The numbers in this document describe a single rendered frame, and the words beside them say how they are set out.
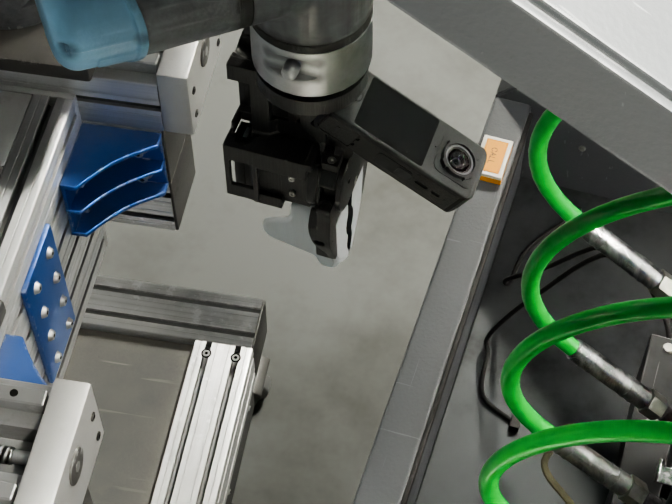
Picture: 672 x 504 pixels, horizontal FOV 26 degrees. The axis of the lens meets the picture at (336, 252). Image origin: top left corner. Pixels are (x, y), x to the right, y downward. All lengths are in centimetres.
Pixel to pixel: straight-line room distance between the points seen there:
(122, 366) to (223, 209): 51
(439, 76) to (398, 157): 192
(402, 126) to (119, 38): 22
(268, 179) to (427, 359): 41
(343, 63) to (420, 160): 10
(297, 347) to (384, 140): 156
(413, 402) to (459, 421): 14
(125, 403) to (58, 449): 93
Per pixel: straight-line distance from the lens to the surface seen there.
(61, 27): 79
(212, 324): 222
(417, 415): 131
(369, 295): 252
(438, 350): 135
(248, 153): 95
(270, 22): 85
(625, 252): 118
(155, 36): 80
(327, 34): 85
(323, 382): 243
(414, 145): 93
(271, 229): 103
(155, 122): 156
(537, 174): 112
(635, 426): 92
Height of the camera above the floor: 210
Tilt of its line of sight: 55 degrees down
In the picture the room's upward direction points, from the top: straight up
